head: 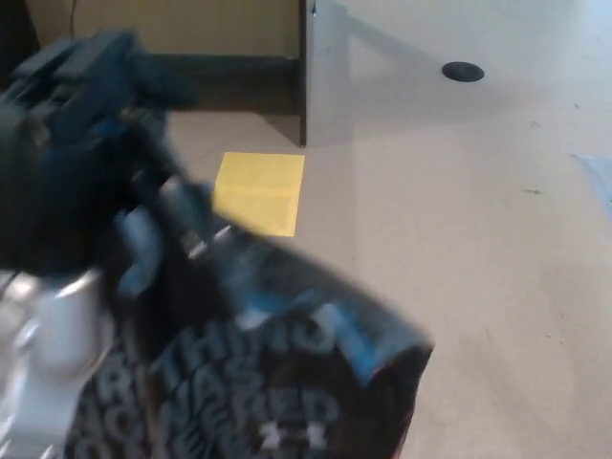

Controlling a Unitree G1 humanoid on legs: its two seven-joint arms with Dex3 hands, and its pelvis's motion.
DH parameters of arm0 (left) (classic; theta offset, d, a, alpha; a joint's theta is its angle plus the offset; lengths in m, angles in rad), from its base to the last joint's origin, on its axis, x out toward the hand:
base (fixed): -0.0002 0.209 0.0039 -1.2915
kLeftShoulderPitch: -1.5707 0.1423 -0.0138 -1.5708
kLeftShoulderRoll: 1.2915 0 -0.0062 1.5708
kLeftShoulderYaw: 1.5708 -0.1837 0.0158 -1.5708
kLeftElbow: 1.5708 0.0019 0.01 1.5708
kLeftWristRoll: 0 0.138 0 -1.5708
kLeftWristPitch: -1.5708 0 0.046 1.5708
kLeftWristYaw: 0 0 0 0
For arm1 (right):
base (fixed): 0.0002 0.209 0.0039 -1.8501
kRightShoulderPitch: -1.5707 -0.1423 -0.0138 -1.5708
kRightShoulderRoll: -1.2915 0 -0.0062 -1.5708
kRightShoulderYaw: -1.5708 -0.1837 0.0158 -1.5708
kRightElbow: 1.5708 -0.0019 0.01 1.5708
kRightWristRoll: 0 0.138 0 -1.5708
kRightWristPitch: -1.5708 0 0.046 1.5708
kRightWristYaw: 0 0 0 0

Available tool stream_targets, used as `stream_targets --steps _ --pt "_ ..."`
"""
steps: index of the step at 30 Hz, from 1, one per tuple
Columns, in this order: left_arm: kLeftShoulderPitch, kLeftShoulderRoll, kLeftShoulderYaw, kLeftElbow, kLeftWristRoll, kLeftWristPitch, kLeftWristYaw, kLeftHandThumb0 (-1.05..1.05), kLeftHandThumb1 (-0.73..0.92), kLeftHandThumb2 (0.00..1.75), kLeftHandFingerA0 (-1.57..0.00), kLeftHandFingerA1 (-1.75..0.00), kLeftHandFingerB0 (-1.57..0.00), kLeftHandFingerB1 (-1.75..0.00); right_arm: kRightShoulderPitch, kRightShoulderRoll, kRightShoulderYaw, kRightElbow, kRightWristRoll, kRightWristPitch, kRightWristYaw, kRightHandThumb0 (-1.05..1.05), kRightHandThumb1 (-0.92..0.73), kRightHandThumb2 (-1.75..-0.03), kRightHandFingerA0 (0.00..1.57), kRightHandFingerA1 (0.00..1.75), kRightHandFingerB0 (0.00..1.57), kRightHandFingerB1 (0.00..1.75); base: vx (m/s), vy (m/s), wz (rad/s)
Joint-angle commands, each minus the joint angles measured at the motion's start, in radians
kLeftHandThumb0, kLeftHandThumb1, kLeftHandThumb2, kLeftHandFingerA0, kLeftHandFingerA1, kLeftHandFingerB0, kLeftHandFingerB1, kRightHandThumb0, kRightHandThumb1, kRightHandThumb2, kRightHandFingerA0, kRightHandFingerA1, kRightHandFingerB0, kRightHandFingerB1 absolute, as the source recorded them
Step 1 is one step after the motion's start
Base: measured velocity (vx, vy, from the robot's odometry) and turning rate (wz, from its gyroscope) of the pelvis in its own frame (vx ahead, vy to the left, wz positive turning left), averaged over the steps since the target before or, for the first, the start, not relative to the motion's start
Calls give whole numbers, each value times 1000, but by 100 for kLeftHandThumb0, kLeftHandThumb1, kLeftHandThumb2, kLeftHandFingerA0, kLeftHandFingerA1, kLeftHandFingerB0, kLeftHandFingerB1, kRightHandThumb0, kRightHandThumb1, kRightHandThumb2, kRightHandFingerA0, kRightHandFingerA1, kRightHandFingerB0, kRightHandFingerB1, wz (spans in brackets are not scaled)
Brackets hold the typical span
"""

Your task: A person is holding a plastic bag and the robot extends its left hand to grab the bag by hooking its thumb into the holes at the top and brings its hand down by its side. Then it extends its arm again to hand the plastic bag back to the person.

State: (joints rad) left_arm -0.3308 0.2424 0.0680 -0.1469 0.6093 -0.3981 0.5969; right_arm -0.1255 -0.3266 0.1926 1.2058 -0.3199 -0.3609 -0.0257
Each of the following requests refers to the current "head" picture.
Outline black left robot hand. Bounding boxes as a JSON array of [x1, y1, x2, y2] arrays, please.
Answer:
[[0, 29, 214, 281]]

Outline black printed plastic bag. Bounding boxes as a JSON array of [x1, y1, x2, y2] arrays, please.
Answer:
[[66, 181, 436, 459]]

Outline yellow paper sheet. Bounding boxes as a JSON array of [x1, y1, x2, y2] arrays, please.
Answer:
[[213, 151, 306, 237]]

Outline black round disc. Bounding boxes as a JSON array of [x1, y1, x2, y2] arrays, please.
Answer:
[[442, 61, 485, 82]]

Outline clear plastic sheet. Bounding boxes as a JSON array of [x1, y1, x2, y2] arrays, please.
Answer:
[[578, 155, 612, 217]]

